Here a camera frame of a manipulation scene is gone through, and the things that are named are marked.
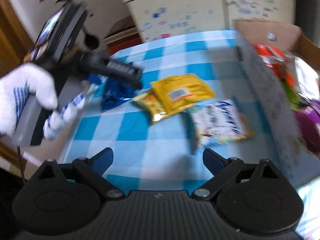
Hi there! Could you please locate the white Ameria snack packet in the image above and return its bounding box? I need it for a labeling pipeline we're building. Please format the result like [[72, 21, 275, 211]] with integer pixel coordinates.
[[187, 97, 254, 148]]

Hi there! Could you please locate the blue foil snack packet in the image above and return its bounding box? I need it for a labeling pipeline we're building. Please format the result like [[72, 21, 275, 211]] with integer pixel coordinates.
[[101, 77, 136, 112]]

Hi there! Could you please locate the yellow orange snack packet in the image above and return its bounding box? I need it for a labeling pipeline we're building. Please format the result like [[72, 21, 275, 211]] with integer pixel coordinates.
[[132, 89, 194, 124]]

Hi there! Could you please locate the green snack packet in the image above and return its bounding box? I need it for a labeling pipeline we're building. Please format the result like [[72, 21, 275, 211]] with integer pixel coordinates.
[[280, 79, 303, 111]]

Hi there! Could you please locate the pink snack packet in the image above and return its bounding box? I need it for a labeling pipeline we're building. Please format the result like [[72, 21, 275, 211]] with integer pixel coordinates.
[[295, 106, 319, 155]]

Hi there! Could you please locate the red orange snack packet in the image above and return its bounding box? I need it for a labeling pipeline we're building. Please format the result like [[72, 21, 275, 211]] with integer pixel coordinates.
[[253, 43, 295, 88]]

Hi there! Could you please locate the silver foil snack packet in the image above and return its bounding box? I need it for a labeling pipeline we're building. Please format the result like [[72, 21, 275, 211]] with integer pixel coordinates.
[[293, 56, 319, 100]]

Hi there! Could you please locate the white gloved left hand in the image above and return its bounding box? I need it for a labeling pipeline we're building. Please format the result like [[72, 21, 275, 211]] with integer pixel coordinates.
[[1, 62, 85, 140]]

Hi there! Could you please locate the blue white checkered tablecloth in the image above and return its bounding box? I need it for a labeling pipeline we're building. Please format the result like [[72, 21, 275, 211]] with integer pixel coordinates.
[[57, 29, 320, 238]]

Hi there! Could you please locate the dark red gift box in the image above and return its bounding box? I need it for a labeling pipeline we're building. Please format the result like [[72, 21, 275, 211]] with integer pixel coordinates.
[[104, 16, 143, 55]]

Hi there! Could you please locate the cream cabinet with stickers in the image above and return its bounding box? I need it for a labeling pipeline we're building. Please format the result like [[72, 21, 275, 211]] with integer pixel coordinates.
[[123, 0, 296, 42]]

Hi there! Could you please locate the brown cardboard box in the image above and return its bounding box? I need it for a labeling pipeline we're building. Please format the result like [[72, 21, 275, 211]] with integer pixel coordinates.
[[232, 18, 320, 188]]

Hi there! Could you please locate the wooden door frame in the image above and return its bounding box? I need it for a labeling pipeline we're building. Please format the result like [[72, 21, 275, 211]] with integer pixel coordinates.
[[0, 0, 33, 77]]

